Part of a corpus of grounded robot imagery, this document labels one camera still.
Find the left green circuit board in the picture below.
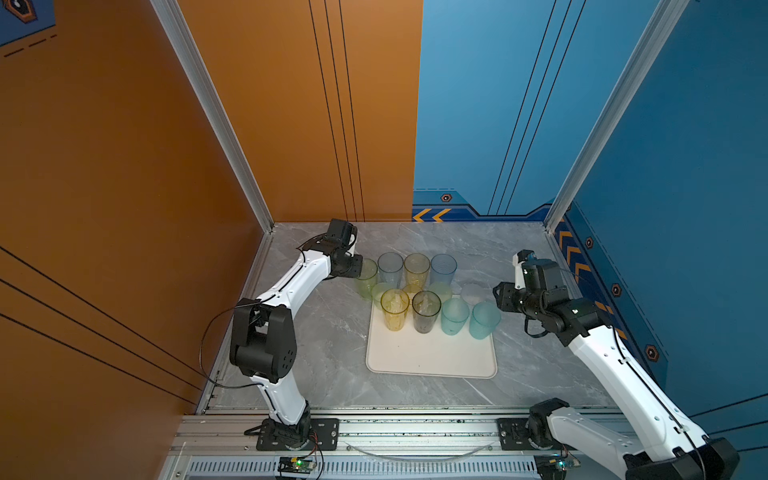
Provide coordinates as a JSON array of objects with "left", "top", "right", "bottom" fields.
[{"left": 276, "top": 456, "right": 320, "bottom": 479}]

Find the tall green glass back row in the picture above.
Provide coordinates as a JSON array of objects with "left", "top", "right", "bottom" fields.
[{"left": 355, "top": 258, "right": 378, "bottom": 300}]

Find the aluminium front rail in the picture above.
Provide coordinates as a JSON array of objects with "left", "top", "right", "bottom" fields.
[{"left": 155, "top": 409, "right": 685, "bottom": 480}]

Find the dark smoky grey glass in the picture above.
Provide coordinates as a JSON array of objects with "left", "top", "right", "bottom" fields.
[{"left": 412, "top": 291, "right": 442, "bottom": 334}]

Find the white rectangular plastic tray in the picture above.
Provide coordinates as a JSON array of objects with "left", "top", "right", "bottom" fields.
[{"left": 366, "top": 295, "right": 497, "bottom": 379}]

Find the short pale green glass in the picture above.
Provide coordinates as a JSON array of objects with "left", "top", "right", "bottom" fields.
[{"left": 371, "top": 282, "right": 395, "bottom": 302}]

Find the green circuit board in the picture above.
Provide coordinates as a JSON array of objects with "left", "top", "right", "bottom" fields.
[
  {"left": 276, "top": 456, "right": 320, "bottom": 479},
  {"left": 534, "top": 456, "right": 581, "bottom": 480}
]

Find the teal glass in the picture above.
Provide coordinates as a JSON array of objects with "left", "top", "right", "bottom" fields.
[
  {"left": 441, "top": 297, "right": 470, "bottom": 336},
  {"left": 469, "top": 301, "right": 501, "bottom": 340}
]

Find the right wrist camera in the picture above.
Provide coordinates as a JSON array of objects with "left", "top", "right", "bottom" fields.
[{"left": 513, "top": 249, "right": 535, "bottom": 290}]

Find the tall amber glass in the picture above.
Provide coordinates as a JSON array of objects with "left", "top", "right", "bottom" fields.
[{"left": 380, "top": 289, "right": 410, "bottom": 332}]

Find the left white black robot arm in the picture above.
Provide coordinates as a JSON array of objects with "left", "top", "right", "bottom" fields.
[{"left": 229, "top": 219, "right": 363, "bottom": 434}]

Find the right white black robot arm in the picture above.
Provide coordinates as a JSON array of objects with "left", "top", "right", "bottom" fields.
[{"left": 493, "top": 250, "right": 740, "bottom": 479}]

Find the left aluminium corner post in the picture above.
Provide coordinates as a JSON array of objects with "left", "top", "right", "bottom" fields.
[{"left": 149, "top": 0, "right": 276, "bottom": 233}]

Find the short light green glass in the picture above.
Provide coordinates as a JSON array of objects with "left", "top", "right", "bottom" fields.
[{"left": 428, "top": 282, "right": 453, "bottom": 303}]

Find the tall yellow glass back row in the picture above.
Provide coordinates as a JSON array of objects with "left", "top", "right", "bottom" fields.
[{"left": 404, "top": 253, "right": 431, "bottom": 291}]

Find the tall grey-blue glass back row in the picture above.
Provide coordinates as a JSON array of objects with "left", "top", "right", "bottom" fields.
[{"left": 377, "top": 251, "right": 404, "bottom": 288}]

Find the right green circuit board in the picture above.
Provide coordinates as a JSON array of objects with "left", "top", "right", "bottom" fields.
[{"left": 534, "top": 456, "right": 581, "bottom": 480}]

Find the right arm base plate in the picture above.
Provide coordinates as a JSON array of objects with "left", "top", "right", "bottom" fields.
[{"left": 496, "top": 418, "right": 571, "bottom": 452}]

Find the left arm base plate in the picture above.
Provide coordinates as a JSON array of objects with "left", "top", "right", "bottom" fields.
[{"left": 256, "top": 418, "right": 340, "bottom": 452}]

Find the tall blue glass back row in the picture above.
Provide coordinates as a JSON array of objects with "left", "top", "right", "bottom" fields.
[{"left": 430, "top": 253, "right": 458, "bottom": 285}]

